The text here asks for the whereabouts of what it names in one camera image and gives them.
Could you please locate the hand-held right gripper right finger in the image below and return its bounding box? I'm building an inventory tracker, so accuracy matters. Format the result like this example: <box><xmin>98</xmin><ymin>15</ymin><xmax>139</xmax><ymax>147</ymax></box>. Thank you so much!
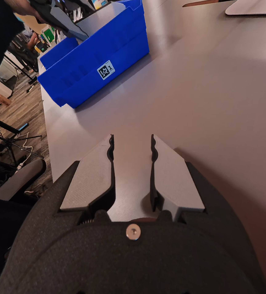
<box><xmin>150</xmin><ymin>134</ymin><xmax>205</xmax><ymax>222</ymax></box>

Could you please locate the person's left hand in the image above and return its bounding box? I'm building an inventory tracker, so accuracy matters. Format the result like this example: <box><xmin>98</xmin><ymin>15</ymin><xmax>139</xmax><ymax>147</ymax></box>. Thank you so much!
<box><xmin>5</xmin><ymin>0</ymin><xmax>48</xmax><ymax>24</ymax></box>

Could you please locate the blue plastic bin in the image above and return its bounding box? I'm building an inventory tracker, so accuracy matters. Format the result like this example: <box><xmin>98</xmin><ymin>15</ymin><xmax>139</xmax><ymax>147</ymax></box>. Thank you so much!
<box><xmin>38</xmin><ymin>0</ymin><xmax>150</xmax><ymax>109</ymax></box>

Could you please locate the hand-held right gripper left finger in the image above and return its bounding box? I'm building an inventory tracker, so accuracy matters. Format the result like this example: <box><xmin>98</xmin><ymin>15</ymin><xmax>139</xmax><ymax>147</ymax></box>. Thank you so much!
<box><xmin>60</xmin><ymin>134</ymin><xmax>115</xmax><ymax>211</ymax></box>

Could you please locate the black tripod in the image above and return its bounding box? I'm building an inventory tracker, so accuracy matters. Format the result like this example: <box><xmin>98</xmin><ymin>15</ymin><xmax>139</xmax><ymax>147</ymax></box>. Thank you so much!
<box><xmin>0</xmin><ymin>114</ymin><xmax>44</xmax><ymax>166</ymax></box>

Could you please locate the white cable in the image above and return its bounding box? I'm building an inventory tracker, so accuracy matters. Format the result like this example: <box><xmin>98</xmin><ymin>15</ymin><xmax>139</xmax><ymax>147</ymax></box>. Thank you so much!
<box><xmin>15</xmin><ymin>132</ymin><xmax>35</xmax><ymax>171</ymax></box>

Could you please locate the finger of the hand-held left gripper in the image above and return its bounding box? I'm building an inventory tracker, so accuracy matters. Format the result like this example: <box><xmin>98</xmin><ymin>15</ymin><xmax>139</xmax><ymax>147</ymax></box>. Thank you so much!
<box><xmin>50</xmin><ymin>6</ymin><xmax>89</xmax><ymax>42</ymax></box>

